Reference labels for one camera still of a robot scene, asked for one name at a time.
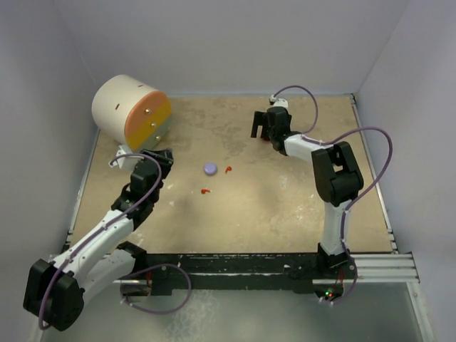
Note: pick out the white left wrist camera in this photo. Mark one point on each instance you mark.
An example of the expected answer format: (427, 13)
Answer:
(126, 158)

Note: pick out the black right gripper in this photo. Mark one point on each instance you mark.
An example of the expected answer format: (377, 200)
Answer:
(258, 120)

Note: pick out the round white drawer cabinet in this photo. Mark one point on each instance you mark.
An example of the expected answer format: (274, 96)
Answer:
(132, 112)

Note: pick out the purple earbud charging case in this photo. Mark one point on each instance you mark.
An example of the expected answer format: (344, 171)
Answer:
(210, 169)

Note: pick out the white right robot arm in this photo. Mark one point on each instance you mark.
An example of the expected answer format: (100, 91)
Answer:
(337, 176)

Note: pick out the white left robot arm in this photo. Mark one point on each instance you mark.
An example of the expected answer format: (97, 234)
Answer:
(57, 290)

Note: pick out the aluminium rail right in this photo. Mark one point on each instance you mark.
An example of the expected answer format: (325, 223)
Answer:
(386, 268)

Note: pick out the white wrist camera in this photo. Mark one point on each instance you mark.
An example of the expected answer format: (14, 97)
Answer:
(275, 101)
(126, 158)

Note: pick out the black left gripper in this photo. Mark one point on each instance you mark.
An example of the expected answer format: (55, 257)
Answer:
(163, 157)

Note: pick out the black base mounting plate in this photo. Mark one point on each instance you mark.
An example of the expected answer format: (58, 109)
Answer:
(301, 273)

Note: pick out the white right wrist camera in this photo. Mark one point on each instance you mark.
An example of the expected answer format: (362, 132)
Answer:
(275, 101)

